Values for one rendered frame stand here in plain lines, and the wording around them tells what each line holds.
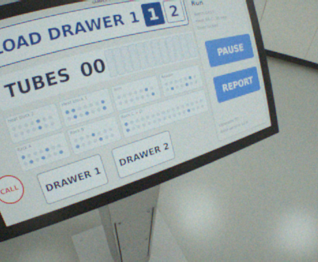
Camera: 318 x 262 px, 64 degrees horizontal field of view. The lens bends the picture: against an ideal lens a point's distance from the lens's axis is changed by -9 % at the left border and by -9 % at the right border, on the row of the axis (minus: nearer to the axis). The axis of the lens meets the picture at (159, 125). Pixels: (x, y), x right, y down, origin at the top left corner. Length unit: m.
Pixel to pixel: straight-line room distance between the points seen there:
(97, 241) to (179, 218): 0.43
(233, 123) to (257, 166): 1.29
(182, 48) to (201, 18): 0.06
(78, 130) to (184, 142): 0.17
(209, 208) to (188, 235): 0.20
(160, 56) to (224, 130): 0.17
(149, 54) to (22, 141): 0.22
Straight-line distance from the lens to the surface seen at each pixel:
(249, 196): 1.63
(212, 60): 0.47
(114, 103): 0.40
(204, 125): 0.46
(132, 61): 0.41
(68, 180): 0.40
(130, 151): 0.41
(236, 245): 1.49
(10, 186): 0.40
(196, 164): 0.46
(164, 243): 1.38
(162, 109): 0.42
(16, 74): 0.39
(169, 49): 0.43
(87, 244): 1.39
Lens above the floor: 1.34
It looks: 47 degrees down
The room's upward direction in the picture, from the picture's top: 6 degrees clockwise
